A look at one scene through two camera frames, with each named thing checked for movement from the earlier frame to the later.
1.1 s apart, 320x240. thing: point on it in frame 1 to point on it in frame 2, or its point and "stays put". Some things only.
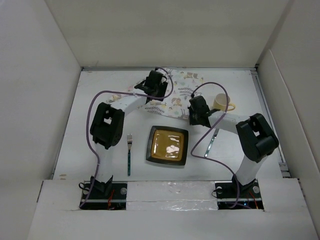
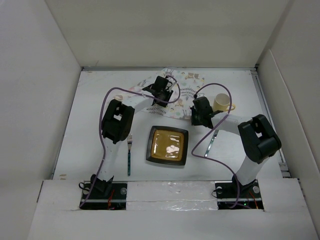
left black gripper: [161, 87] to [168, 93]
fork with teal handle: [129, 139] stays put
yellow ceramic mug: [219, 103] stays put
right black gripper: [192, 121] stays put
